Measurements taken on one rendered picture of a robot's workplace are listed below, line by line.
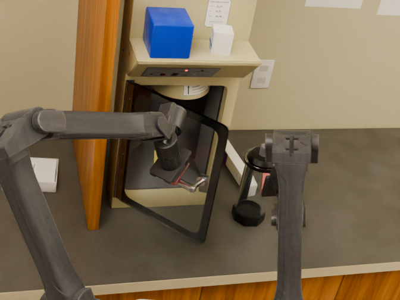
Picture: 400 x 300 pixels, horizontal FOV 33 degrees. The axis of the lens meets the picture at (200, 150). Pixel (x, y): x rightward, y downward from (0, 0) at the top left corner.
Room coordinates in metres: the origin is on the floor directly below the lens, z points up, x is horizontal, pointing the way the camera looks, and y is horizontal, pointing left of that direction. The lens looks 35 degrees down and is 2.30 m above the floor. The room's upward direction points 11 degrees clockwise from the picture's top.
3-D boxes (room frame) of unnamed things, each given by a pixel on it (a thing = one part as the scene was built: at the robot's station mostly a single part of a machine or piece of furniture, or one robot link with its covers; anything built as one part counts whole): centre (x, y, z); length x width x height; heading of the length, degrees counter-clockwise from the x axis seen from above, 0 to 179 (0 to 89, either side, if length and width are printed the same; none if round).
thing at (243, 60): (1.55, 0.06, 1.46); 0.32 x 0.11 x 0.10; 111
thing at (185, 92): (1.70, 0.09, 1.34); 0.18 x 0.18 x 0.05
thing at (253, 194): (1.63, -0.18, 1.06); 0.11 x 0.11 x 0.21
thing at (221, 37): (1.57, 0.00, 1.54); 0.05 x 0.05 x 0.06; 11
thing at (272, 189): (1.48, -0.24, 1.20); 0.07 x 0.07 x 0.10; 20
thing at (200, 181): (1.42, 0.02, 1.20); 0.10 x 0.05 x 0.03; 65
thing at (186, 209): (1.47, 0.08, 1.19); 0.30 x 0.01 x 0.40; 65
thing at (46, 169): (1.61, 0.49, 0.96); 0.16 x 0.12 x 0.04; 103
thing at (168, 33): (1.52, 0.13, 1.56); 0.10 x 0.10 x 0.09; 21
